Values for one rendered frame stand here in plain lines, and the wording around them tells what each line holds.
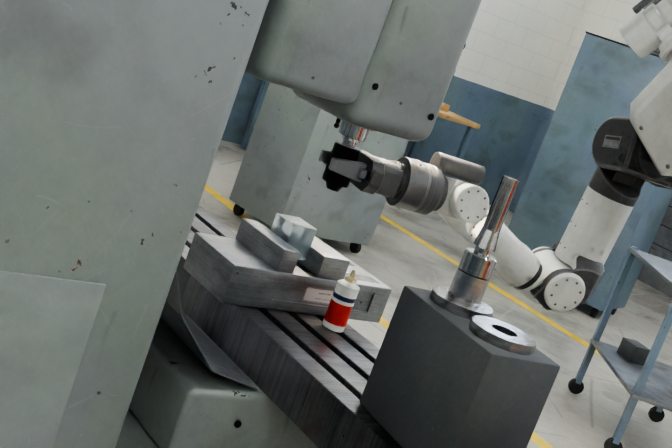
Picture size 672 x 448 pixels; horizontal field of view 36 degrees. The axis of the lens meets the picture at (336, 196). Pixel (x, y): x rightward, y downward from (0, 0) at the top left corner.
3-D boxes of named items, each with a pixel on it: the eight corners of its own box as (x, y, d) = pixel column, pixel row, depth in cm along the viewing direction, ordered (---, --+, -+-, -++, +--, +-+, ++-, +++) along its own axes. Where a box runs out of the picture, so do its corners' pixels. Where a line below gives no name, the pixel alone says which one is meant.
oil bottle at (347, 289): (335, 323, 182) (356, 266, 180) (347, 334, 179) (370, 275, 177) (317, 321, 179) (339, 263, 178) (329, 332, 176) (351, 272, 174)
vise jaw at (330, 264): (299, 249, 195) (306, 229, 194) (343, 281, 183) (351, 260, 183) (273, 244, 191) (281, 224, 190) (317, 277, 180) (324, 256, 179)
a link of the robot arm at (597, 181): (627, 195, 196) (661, 130, 193) (654, 215, 189) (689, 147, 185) (579, 179, 192) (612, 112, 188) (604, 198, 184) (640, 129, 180)
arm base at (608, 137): (650, 203, 193) (653, 145, 196) (704, 188, 182) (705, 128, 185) (587, 182, 187) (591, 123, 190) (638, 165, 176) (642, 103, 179)
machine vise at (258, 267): (335, 290, 203) (354, 238, 201) (379, 323, 192) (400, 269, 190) (181, 267, 182) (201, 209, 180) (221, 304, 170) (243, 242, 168)
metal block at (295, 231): (288, 247, 187) (299, 217, 186) (305, 260, 183) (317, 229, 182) (265, 243, 184) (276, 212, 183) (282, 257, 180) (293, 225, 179)
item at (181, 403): (310, 374, 212) (330, 321, 210) (411, 467, 185) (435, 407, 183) (85, 356, 182) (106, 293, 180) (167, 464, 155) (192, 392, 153)
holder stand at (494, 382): (424, 411, 156) (472, 289, 152) (509, 493, 137) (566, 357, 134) (357, 402, 149) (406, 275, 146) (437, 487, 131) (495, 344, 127)
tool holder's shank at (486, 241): (473, 253, 141) (503, 176, 139) (468, 247, 144) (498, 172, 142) (494, 260, 141) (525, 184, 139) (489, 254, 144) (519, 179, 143)
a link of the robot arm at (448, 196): (398, 206, 186) (452, 222, 190) (425, 217, 176) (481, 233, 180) (417, 145, 185) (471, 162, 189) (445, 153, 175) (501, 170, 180)
